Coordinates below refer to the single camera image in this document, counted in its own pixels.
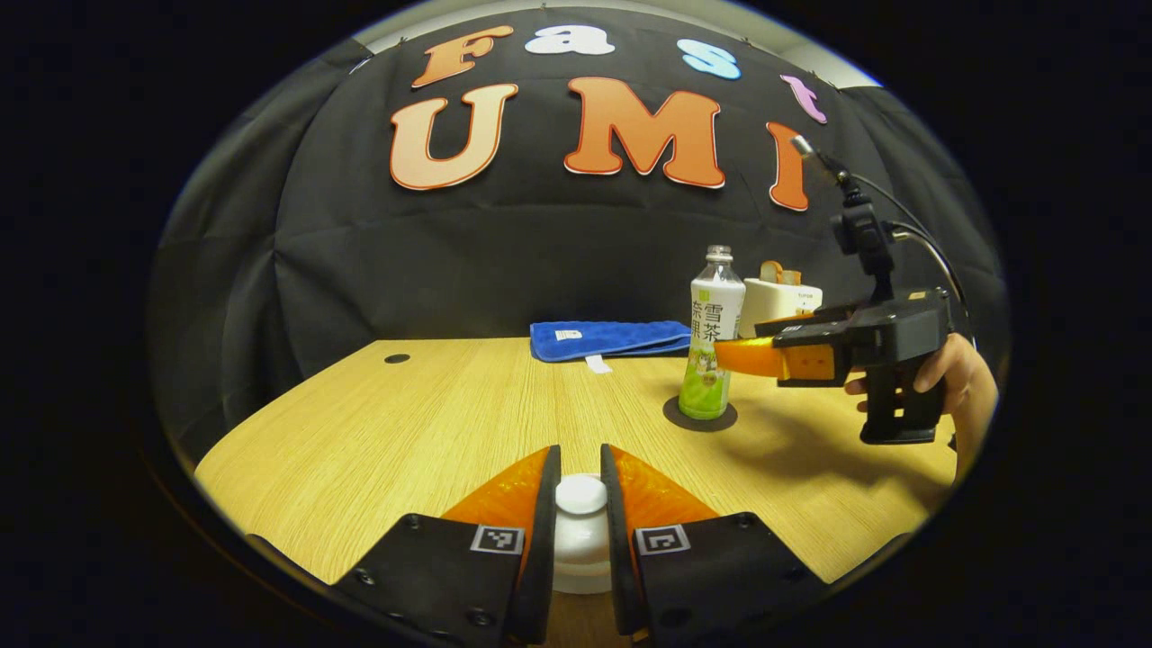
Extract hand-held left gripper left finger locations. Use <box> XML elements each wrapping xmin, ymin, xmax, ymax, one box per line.
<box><xmin>335</xmin><ymin>444</ymin><xmax>563</xmax><ymax>645</ymax></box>

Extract dark round coaster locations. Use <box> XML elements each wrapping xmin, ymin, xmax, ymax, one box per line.
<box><xmin>662</xmin><ymin>394</ymin><xmax>739</xmax><ymax>433</ymax></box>

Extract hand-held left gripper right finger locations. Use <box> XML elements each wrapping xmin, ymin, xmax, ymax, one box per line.
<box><xmin>600</xmin><ymin>443</ymin><xmax>829</xmax><ymax>642</ymax></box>

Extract clear plastic water bottle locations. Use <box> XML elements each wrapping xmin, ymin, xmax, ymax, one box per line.
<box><xmin>678</xmin><ymin>245</ymin><xmax>747</xmax><ymax>421</ymax></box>

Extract blue towel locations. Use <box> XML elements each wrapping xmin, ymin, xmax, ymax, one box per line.
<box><xmin>529</xmin><ymin>320</ymin><xmax>694</xmax><ymax>374</ymax></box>

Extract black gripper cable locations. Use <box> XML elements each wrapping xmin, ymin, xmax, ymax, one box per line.
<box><xmin>853</xmin><ymin>173</ymin><xmax>932</xmax><ymax>237</ymax></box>
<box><xmin>886</xmin><ymin>220</ymin><xmax>971</xmax><ymax>316</ymax></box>

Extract white toaster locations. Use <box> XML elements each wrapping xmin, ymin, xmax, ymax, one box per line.
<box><xmin>738</xmin><ymin>277</ymin><xmax>824</xmax><ymax>338</ymax></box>

